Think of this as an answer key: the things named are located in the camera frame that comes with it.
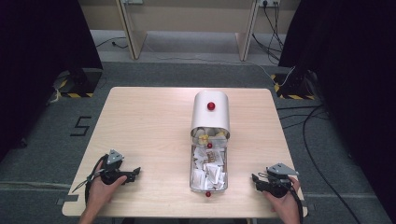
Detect silver box lid red knob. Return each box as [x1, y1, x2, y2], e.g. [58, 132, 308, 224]
[190, 90, 232, 140]

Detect black curtain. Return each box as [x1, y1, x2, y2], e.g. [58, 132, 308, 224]
[277, 0, 396, 222]
[0, 0, 105, 162]

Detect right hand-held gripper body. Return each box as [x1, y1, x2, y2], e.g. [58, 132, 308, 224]
[261, 162, 300, 199]

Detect black stand base striped tape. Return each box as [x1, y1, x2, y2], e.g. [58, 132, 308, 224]
[270, 70, 317, 101]
[57, 67, 105, 99]

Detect yellow and white packets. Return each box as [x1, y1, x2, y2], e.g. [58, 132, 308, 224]
[195, 128, 228, 147]

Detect person's right hand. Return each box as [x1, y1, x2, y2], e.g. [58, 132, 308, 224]
[262, 175, 302, 220]

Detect right hand-held gripper cable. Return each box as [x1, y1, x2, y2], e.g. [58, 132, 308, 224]
[289, 183, 305, 224]

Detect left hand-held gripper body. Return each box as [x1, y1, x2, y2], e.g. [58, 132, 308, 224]
[98, 149, 136, 187]

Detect beige desk leg panel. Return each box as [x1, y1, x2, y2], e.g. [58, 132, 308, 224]
[115, 0, 148, 61]
[234, 0, 260, 63]

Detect left hand-held gripper cable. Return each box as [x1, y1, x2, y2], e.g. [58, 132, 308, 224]
[71, 154, 108, 207]

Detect long black floor cables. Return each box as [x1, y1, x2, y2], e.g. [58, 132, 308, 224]
[276, 104, 363, 224]

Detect bundle of black cables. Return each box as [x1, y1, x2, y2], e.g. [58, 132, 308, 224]
[251, 3, 286, 64]

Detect silver metal box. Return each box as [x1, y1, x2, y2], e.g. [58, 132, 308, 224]
[189, 143, 229, 198]

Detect small drawer with red knob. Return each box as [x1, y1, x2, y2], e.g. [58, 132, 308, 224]
[190, 126, 232, 149]

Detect hand-held gripper cable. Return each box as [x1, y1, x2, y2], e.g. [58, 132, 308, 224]
[289, 183, 305, 224]
[71, 154, 108, 207]

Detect pile of white packets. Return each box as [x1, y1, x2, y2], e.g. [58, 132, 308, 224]
[191, 146, 227, 190]

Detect person's left hand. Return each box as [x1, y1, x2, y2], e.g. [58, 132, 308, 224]
[88, 161, 128, 213]

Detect black floor cable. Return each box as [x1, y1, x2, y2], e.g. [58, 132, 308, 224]
[94, 36, 129, 50]

